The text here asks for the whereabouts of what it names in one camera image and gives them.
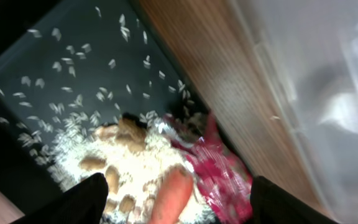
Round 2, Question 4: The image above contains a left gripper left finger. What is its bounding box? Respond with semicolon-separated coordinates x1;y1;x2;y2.
12;173;108;224

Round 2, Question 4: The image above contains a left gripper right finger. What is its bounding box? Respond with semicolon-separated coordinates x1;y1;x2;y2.
250;176;336;224

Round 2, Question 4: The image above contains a red snack wrapper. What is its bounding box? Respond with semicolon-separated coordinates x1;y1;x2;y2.
163;113;252;223

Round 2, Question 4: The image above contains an orange carrot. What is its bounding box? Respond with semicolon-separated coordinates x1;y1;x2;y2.
149;166;193;224

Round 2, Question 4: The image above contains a pile of food scraps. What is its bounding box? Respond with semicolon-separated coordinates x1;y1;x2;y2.
0;1;204;223

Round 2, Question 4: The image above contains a black plastic tray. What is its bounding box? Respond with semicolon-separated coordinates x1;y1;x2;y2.
0;1;207;223

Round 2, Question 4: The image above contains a clear plastic bin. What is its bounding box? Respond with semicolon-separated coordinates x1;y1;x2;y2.
232;0;358;223

